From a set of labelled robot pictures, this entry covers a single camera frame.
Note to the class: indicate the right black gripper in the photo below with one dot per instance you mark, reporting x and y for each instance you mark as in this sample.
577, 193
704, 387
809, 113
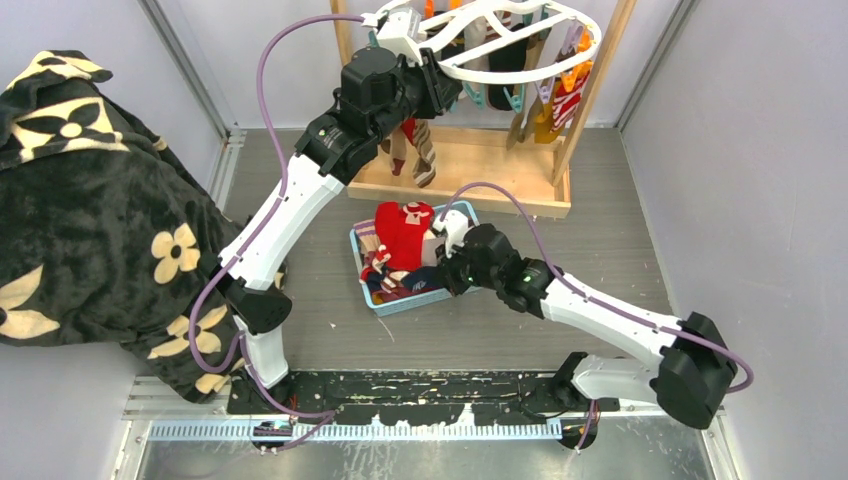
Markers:
446, 269

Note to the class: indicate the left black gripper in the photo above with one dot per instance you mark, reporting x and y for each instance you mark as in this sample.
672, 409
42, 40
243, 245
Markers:
440, 89

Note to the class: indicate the brown beige striped sock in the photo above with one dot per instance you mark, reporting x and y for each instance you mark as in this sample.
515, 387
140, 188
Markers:
424, 170

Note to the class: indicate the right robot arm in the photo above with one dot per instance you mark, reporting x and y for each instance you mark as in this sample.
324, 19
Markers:
681, 365

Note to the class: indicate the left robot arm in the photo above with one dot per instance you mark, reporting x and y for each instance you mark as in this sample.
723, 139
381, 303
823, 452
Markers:
379, 90

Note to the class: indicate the wooden hanger stand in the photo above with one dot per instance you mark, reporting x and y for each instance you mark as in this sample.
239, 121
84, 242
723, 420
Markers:
474, 163

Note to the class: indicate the grey sock in basket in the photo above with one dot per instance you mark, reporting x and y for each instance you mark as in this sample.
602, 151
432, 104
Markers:
429, 246

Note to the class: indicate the brown striped hanging sock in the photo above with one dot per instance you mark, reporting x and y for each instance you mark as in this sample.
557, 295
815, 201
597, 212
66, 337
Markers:
396, 147

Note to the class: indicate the red white patterned sock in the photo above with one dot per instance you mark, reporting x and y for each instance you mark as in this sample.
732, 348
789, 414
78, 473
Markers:
401, 229

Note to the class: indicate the light blue plastic basket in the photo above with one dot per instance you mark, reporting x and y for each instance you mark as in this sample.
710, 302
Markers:
404, 304

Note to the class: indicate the black hanging sock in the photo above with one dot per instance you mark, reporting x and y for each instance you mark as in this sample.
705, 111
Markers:
510, 58

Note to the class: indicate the purple striped beige sock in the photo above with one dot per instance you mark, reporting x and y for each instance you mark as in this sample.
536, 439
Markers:
366, 236

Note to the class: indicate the mustard yellow hanging sock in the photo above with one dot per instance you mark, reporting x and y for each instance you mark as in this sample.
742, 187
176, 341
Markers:
543, 130

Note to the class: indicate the red white striped sock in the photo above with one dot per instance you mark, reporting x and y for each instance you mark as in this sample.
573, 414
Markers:
566, 99

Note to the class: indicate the black floral blanket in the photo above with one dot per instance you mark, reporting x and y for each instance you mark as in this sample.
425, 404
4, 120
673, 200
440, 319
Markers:
103, 230

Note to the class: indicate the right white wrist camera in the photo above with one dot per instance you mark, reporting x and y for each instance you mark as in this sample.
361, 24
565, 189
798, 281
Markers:
453, 226

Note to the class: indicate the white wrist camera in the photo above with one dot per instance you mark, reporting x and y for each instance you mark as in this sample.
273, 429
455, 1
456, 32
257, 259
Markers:
400, 34
453, 226

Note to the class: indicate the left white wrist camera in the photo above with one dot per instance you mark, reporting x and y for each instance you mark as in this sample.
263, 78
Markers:
400, 34

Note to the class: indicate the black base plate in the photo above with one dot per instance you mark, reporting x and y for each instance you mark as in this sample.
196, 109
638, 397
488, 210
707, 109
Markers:
425, 398

